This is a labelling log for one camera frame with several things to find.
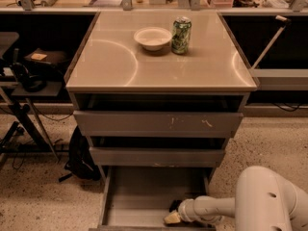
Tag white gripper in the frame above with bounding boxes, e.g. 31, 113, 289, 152
164, 199, 195, 224

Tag dark blue snack bar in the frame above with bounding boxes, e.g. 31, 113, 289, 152
169, 200, 181, 212

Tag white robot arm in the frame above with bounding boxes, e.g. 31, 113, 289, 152
164, 166, 308, 231

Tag grey open bottom drawer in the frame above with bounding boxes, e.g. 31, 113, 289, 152
89, 167, 217, 231

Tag grey middle drawer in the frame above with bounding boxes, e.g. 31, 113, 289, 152
90, 147, 224, 167

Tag grey top drawer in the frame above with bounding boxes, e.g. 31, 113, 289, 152
74, 111, 244, 138

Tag grey drawer cabinet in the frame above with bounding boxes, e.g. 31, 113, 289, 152
64, 10, 259, 185

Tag black backpack on floor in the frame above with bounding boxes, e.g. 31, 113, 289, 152
59, 127, 101, 182

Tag black folding stand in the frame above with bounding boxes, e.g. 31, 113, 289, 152
0, 32, 60, 161

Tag white bowl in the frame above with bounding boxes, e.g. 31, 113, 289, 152
134, 27, 172, 51

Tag green soda can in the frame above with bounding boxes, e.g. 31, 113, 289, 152
171, 16, 192, 54

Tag black headphones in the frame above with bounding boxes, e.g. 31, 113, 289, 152
11, 63, 46, 92

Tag dark pouch with label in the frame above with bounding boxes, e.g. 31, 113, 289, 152
24, 48, 70, 70

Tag grey rod with handle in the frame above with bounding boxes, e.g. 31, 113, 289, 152
251, 15, 291, 69

